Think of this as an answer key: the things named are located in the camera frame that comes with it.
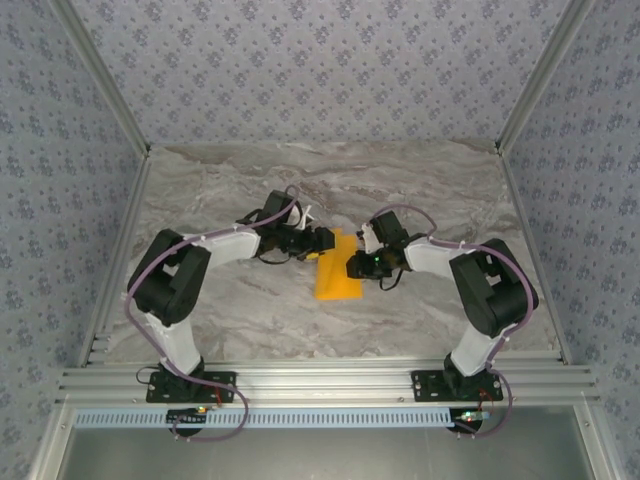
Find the grey metal sheet panel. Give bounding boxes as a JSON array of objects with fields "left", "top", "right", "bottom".
[{"left": 37, "top": 404, "right": 616, "bottom": 480}]

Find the small circuit board with led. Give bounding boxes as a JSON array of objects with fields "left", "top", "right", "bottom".
[
  {"left": 452, "top": 408, "right": 494, "bottom": 424},
  {"left": 167, "top": 407, "right": 209, "bottom": 427}
]

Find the thin black left gripper cable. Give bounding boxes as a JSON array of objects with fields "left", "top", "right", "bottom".
[{"left": 253, "top": 248, "right": 307, "bottom": 267}]

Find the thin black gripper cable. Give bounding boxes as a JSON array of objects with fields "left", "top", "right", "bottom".
[
  {"left": 377, "top": 264, "right": 407, "bottom": 293},
  {"left": 253, "top": 248, "right": 307, "bottom": 267}
]

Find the thin black right gripper cable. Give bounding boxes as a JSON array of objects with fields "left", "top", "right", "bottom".
[{"left": 377, "top": 264, "right": 407, "bottom": 293}]

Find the aluminium frame cross rail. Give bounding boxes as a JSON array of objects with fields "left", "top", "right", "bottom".
[{"left": 54, "top": 357, "right": 601, "bottom": 406}]

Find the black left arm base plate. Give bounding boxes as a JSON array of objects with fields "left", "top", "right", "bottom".
[{"left": 145, "top": 369, "right": 238, "bottom": 404}]

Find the aluminium frame side rail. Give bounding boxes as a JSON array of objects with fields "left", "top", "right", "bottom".
[
  {"left": 498, "top": 149, "right": 575, "bottom": 366},
  {"left": 77, "top": 149, "right": 154, "bottom": 369}
]

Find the light blue slotted cable duct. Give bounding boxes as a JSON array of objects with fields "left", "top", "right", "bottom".
[{"left": 73, "top": 407, "right": 496, "bottom": 430}]

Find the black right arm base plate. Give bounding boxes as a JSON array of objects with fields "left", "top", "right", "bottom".
[{"left": 410, "top": 368, "right": 503, "bottom": 403}]

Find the aluminium frame post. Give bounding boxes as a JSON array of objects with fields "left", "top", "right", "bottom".
[
  {"left": 493, "top": 0, "right": 599, "bottom": 157},
  {"left": 49, "top": 0, "right": 152, "bottom": 159}
]

